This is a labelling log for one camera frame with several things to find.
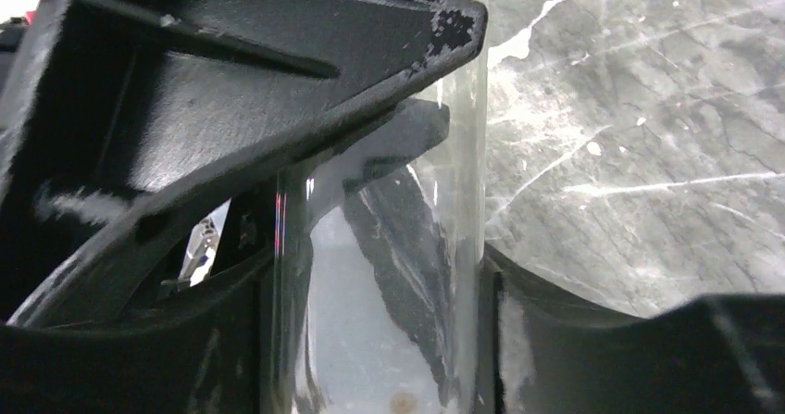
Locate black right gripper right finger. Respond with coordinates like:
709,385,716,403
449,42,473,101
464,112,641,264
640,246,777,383
480,246,784,413

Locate clear glass bottle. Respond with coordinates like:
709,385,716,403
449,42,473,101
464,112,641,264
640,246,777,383
259,0,492,413

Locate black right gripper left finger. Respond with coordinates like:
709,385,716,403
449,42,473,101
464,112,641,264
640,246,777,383
0,0,490,414

